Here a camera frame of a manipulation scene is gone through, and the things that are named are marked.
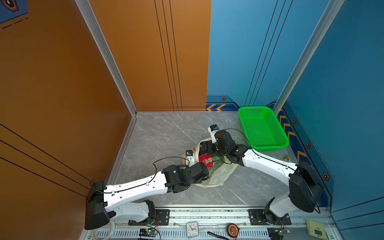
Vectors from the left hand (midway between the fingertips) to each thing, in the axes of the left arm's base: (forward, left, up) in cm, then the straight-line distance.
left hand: (199, 172), depth 74 cm
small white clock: (-22, +3, -12) cm, 26 cm away
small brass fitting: (+15, -55, -13) cm, 58 cm away
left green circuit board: (-24, +24, -15) cm, 37 cm away
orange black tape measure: (-23, -15, -10) cm, 29 cm away
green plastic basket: (+38, -47, -13) cm, 62 cm away
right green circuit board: (-23, -40, -13) cm, 48 cm away
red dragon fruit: (+9, -5, -5) cm, 12 cm away
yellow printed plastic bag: (0, +7, +15) cm, 16 cm away
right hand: (+16, -2, +2) cm, 16 cm away
